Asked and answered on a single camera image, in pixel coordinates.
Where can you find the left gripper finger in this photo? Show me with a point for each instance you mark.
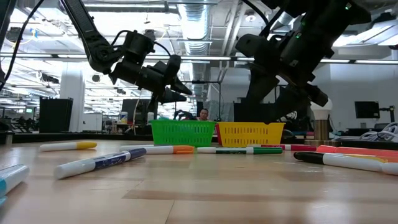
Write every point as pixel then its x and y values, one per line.
pixel 171 96
pixel 180 86

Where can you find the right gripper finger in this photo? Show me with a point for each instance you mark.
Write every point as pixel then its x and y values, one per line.
pixel 286 105
pixel 259 91

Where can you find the red-cap thin white marker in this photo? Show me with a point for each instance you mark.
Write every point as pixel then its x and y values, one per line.
pixel 301 148

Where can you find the green-cap thin white marker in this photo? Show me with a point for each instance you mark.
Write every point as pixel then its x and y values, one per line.
pixel 267 150

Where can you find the black-cap thin white marker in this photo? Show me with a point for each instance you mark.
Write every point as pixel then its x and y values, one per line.
pixel 311 157

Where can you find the orange Sharpie highlighter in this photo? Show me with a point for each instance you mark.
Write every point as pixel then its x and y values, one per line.
pixel 357 151

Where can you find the yellow-cap thin white marker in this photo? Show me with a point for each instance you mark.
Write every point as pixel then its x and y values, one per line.
pixel 373 158
pixel 87 145

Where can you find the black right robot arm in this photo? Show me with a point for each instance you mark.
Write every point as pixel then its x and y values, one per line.
pixel 326 25

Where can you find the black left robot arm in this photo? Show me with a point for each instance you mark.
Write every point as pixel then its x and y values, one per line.
pixel 84 31

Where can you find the person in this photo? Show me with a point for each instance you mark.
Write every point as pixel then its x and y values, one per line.
pixel 203 114
pixel 289 116

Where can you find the black partition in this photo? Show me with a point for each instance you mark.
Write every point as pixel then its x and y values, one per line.
pixel 239 113

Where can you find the overhead LED light bar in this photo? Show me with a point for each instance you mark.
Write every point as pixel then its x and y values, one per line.
pixel 202 58

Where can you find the green plastic basket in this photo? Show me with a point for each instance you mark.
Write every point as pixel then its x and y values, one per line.
pixel 183 133

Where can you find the white bulb lamp wooden base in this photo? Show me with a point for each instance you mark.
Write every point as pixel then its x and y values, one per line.
pixel 321 130

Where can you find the yellow plastic basket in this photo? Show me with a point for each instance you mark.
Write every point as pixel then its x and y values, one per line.
pixel 248 134

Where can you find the white bottle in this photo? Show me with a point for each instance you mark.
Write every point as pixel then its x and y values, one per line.
pixel 124 118

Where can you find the red plastic basket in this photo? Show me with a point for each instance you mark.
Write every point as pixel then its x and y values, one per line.
pixel 218 135

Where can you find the round ceiling sensor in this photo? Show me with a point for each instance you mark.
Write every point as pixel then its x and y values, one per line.
pixel 250 17

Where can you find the white column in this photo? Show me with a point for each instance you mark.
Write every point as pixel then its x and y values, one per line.
pixel 72 102

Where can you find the black mounted monitor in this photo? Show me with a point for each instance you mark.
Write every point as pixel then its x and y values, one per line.
pixel 367 109

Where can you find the dark-blue-cap thin white marker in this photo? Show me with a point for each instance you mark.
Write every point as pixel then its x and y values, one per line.
pixel 109 161

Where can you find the black cabinet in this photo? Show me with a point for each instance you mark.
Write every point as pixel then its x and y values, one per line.
pixel 56 115

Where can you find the light-blue-cap thin white marker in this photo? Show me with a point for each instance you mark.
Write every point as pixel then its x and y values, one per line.
pixel 12 177

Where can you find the large silver air duct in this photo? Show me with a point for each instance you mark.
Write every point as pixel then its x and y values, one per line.
pixel 194 25

